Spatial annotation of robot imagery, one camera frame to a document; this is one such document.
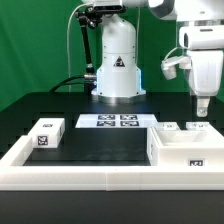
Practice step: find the white cabinet door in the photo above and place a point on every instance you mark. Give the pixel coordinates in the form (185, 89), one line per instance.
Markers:
(168, 126)
(197, 125)

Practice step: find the white cabinet body box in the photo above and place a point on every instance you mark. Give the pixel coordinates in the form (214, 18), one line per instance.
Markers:
(182, 148)

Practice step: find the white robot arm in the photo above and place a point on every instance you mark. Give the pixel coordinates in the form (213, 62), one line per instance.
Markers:
(118, 78)

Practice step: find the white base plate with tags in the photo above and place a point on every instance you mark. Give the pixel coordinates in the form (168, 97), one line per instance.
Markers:
(115, 121)

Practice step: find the white cabinet top block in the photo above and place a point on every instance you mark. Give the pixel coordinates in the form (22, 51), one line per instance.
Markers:
(47, 132)

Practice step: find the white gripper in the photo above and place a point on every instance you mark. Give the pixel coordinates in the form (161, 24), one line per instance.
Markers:
(204, 46)

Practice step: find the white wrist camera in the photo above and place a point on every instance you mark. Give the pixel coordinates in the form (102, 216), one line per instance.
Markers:
(168, 65)

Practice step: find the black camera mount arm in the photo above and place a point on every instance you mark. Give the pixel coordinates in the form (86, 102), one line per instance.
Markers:
(87, 36)

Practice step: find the white U-shaped obstacle wall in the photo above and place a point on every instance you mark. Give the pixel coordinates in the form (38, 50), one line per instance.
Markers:
(16, 175)

